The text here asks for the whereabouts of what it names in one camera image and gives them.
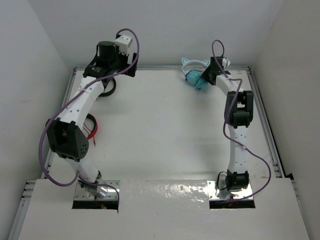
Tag white front cover board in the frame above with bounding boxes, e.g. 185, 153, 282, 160
19, 178, 309, 240

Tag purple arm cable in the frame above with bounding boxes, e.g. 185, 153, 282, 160
38, 28, 140, 208
211, 39, 273, 201

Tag teal cat-ear headphones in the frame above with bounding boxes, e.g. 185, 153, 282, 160
181, 57, 210, 91

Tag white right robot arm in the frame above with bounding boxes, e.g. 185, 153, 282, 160
201, 56, 254, 191

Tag black headphones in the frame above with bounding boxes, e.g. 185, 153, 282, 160
99, 78, 117, 98

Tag metal base plate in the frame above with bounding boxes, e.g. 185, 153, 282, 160
74, 180, 120, 201
207, 180, 253, 201

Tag blue headphone cable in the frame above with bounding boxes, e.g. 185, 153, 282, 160
185, 71, 208, 91

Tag aluminium table frame rail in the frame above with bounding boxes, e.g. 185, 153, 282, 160
17, 66, 285, 240

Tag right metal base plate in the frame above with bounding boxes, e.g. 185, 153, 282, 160
207, 180, 253, 201

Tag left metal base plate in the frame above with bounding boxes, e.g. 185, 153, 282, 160
74, 180, 120, 201

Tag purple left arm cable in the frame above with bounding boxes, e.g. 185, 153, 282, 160
38, 28, 140, 208

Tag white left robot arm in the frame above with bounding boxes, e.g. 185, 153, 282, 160
46, 35, 138, 184

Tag red headphones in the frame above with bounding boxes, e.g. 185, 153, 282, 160
83, 113, 98, 147

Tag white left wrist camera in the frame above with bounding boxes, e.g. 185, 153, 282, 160
114, 35, 133, 55

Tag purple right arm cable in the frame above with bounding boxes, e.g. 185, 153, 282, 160
211, 39, 273, 201

